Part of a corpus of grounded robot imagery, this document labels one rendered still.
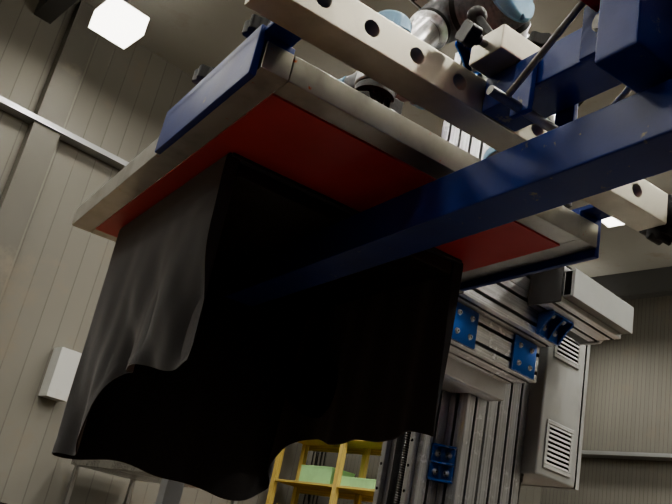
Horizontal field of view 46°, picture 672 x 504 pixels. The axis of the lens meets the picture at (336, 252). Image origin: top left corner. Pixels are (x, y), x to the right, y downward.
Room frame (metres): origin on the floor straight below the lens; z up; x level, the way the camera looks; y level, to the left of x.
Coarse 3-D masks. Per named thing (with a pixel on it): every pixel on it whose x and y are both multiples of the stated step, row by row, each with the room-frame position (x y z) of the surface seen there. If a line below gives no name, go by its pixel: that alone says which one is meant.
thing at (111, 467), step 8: (72, 464) 8.58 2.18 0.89; (80, 464) 8.42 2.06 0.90; (88, 464) 8.28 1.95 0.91; (96, 464) 8.15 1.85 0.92; (104, 464) 8.02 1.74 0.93; (112, 464) 7.90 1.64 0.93; (120, 464) 7.77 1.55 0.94; (128, 464) 7.66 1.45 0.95; (72, 472) 8.59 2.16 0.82; (104, 472) 8.80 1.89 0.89; (112, 472) 8.48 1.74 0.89; (120, 472) 8.19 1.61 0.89; (128, 472) 7.92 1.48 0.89; (136, 472) 7.67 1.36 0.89; (144, 472) 7.43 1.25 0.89; (72, 480) 8.57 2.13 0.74; (136, 480) 9.02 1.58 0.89; (144, 480) 8.69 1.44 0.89; (152, 480) 8.39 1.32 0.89; (160, 480) 8.10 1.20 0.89; (72, 488) 8.58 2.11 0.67; (128, 488) 8.99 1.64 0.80; (128, 496) 8.98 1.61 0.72
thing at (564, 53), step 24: (552, 48) 0.75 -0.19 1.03; (576, 48) 0.72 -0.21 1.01; (504, 72) 0.82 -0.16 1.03; (552, 72) 0.75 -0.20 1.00; (576, 72) 0.73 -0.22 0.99; (600, 72) 0.72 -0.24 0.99; (552, 96) 0.78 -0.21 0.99; (576, 96) 0.77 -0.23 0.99; (504, 120) 0.85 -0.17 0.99; (528, 120) 0.84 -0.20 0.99
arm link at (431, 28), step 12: (432, 0) 1.43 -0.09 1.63; (444, 0) 1.41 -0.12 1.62; (420, 12) 1.42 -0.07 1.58; (432, 12) 1.41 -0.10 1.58; (444, 12) 1.42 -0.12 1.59; (420, 24) 1.40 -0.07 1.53; (432, 24) 1.41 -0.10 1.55; (444, 24) 1.42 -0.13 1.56; (420, 36) 1.39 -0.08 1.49; (432, 36) 1.41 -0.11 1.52; (444, 36) 1.44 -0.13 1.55; (348, 84) 1.31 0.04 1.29
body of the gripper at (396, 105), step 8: (360, 80) 1.15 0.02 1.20; (368, 80) 1.14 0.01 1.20; (360, 88) 1.15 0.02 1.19; (368, 88) 1.15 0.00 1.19; (376, 88) 1.14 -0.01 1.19; (384, 88) 1.14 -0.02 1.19; (376, 96) 1.16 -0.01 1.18; (384, 96) 1.16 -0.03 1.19; (392, 96) 1.16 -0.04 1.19; (384, 104) 1.17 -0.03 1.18; (392, 104) 1.17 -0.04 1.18; (400, 104) 1.18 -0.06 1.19; (400, 112) 1.18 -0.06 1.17
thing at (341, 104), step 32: (288, 64) 0.81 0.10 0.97; (256, 96) 0.86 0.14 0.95; (288, 96) 0.84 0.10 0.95; (320, 96) 0.83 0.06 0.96; (352, 96) 0.85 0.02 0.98; (192, 128) 0.97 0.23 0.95; (224, 128) 0.95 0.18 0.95; (352, 128) 0.88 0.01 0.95; (384, 128) 0.88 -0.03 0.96; (416, 128) 0.90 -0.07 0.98; (160, 160) 1.10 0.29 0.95; (416, 160) 0.93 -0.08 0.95; (448, 160) 0.93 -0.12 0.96; (480, 160) 0.96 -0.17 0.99; (96, 192) 1.36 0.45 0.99; (128, 192) 1.25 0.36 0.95; (96, 224) 1.44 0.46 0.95; (544, 224) 1.04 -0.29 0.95; (576, 224) 1.05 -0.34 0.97; (544, 256) 1.15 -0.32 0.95
